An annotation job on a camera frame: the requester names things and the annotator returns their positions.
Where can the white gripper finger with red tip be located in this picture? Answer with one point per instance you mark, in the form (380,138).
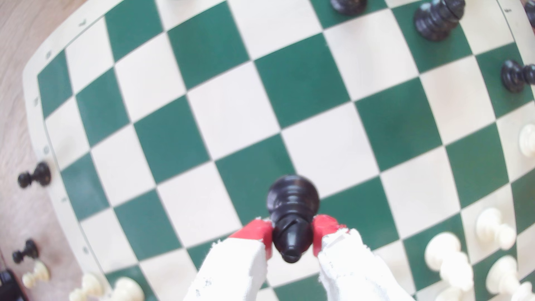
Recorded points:
(351,271)
(238,271)

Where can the black bishop chess piece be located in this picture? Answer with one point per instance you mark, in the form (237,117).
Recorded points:
(292,209)
(437,21)

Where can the white bishop chess piece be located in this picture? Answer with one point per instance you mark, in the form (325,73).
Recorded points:
(443,251)

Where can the white pawn chess piece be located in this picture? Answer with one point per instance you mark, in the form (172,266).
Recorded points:
(40,271)
(489,221)
(528,140)
(91,285)
(449,296)

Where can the white rook chess piece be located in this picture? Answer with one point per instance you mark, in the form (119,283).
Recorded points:
(127,289)

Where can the white king chess piece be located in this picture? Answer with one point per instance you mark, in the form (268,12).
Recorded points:
(501,269)

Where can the green and cream chess mat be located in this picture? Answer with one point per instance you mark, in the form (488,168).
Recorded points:
(301,79)

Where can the black pawn chess piece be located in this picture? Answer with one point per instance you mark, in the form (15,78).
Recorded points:
(349,5)
(512,75)
(30,249)
(41,174)

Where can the black knight chess piece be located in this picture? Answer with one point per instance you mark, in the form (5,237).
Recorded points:
(531,12)

